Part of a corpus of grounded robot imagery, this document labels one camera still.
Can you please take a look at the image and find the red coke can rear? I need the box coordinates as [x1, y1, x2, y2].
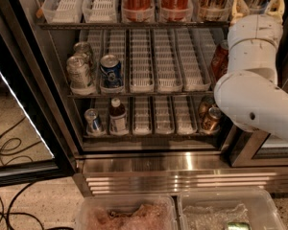
[210, 40, 228, 81]

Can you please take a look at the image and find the clear plastic bin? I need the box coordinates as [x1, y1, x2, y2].
[177, 188, 286, 230]
[75, 195, 178, 230]

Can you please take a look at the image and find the gold can front bottom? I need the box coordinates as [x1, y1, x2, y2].
[202, 106, 222, 132]

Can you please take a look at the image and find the silver can front left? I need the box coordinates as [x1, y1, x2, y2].
[66, 56, 93, 89]

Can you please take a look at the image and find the blue pepsi can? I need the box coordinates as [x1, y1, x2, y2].
[100, 54, 123, 88]

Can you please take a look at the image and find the brown bottle white cap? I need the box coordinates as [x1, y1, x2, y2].
[109, 98, 128, 135]

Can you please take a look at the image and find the open glass fridge door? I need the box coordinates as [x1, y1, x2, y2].
[0, 0, 76, 187]

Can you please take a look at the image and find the small redbull can bottom shelf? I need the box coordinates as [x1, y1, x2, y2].
[84, 108, 104, 136]

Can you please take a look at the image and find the left clear plastic bin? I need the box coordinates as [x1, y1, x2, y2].
[75, 195, 178, 230]

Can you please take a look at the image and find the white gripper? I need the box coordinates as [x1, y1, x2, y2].
[228, 0, 285, 48]

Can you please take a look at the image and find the gold can rear bottom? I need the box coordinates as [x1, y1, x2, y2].
[198, 96, 216, 118]

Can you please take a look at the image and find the silver can rear left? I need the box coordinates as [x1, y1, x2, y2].
[73, 41, 93, 64]

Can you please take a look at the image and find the green can in bin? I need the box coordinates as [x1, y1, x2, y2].
[226, 222, 252, 230]

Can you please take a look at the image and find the black floor cable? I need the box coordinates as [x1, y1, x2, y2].
[0, 96, 75, 230]

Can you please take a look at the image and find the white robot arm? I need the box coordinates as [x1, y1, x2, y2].
[214, 0, 288, 142]

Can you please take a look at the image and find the stainless fridge base grille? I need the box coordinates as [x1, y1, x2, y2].
[73, 152, 288, 196]

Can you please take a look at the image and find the right clear plastic bin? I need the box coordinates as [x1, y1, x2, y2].
[177, 188, 286, 230]

